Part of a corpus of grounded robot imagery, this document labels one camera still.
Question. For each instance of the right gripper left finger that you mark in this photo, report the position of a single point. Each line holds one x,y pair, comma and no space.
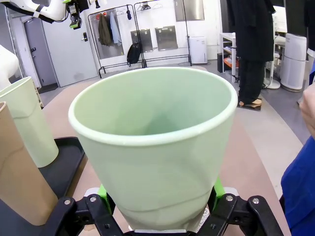
81,216

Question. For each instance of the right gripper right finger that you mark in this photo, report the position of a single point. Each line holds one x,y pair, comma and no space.
241,216

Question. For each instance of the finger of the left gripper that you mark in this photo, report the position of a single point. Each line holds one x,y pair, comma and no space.
75,17

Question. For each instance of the light green plastic cup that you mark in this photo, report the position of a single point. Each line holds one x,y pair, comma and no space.
29,123
152,167

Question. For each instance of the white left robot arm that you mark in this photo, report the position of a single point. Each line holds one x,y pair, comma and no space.
46,9

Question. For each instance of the person's left hand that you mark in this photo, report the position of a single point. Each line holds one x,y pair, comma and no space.
308,110

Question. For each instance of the olive hanging jacket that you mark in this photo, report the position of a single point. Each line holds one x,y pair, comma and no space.
104,32

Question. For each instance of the light grey door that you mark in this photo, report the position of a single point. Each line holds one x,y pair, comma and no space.
66,56

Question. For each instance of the light blue hanging shirt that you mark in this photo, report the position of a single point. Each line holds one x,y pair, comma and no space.
115,29

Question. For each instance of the blue grey door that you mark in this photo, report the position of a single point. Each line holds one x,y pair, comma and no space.
37,54

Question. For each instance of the black plastic tray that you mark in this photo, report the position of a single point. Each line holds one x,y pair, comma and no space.
64,162

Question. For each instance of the black coat rack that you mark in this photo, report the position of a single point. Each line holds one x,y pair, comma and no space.
101,71
190,62

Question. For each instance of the person in blue shirt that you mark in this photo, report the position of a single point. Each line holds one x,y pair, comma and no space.
302,186

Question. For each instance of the black backpack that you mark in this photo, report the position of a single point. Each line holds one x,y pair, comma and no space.
133,54

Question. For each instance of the brown plastic cup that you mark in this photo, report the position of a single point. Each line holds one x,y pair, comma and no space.
19,172

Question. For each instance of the white dehumidifier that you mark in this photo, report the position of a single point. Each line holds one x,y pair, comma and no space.
198,51

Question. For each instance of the white air purifier grey band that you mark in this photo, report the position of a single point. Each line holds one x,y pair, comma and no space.
292,68

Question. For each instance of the white shelf unit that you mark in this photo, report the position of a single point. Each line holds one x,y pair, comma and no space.
233,44

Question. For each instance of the person in black clothes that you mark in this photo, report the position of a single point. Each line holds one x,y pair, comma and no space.
251,37

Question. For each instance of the large metal wall panel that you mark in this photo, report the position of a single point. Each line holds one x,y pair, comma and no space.
189,9

